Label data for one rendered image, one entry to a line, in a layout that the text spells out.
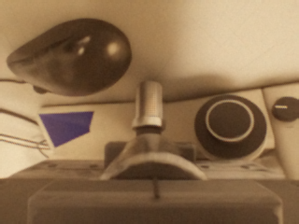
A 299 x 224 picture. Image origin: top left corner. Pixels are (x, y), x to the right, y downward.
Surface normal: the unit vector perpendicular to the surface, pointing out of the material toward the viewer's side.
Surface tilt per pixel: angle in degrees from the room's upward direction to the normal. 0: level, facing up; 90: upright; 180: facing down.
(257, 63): 0
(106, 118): 80
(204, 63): 0
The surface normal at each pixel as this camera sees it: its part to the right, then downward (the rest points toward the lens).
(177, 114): -0.37, -0.34
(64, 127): -0.27, 0.36
